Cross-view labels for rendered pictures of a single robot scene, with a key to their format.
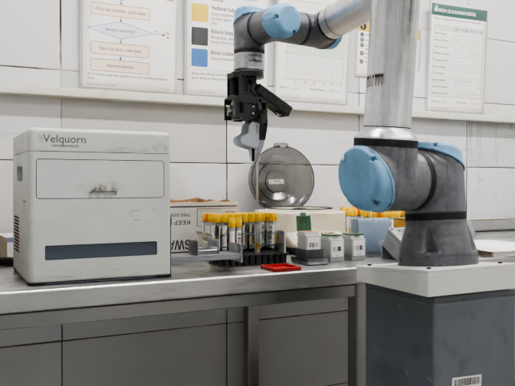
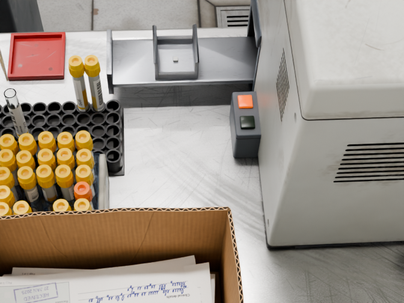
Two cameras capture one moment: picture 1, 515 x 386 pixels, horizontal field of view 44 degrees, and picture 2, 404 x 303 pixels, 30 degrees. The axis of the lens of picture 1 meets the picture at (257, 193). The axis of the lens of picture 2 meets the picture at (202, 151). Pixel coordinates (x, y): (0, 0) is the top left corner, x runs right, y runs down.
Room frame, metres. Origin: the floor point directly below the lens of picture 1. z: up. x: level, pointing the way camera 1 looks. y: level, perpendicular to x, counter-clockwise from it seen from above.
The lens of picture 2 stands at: (1.91, 0.34, 1.63)
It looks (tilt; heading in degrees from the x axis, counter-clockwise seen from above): 59 degrees down; 200
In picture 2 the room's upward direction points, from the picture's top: 4 degrees clockwise
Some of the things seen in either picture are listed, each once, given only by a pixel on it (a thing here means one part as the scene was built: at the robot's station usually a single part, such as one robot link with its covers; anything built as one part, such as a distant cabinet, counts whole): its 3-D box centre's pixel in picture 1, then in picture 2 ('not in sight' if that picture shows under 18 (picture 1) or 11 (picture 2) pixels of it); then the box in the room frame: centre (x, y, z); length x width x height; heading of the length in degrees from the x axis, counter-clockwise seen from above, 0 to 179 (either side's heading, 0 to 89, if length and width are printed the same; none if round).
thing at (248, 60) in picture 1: (249, 63); not in sight; (1.55, 0.02, 1.36); 0.08 x 0.08 x 0.05
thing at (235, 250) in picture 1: (194, 251); (194, 56); (1.39, 0.14, 0.92); 0.21 x 0.07 x 0.05; 117
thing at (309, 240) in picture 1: (309, 244); not in sight; (1.56, -0.13, 0.92); 0.05 x 0.04 x 0.06; 24
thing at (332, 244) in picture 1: (332, 247); not in sight; (1.60, -0.19, 0.91); 0.05 x 0.04 x 0.07; 27
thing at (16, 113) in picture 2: (257, 240); (18, 119); (1.56, 0.00, 0.93); 0.01 x 0.01 x 0.10
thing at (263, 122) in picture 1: (260, 122); not in sight; (1.54, -0.01, 1.22); 0.05 x 0.02 x 0.09; 27
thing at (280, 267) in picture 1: (280, 267); (36, 55); (1.44, -0.05, 0.88); 0.07 x 0.07 x 0.01; 27
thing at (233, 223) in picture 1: (248, 240); (41, 117); (1.55, 0.02, 0.93); 0.17 x 0.09 x 0.11; 117
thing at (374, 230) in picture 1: (370, 237); not in sight; (1.72, -0.30, 0.92); 0.10 x 0.07 x 0.10; 112
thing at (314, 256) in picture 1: (309, 255); not in sight; (1.56, -0.13, 0.89); 0.09 x 0.05 x 0.04; 24
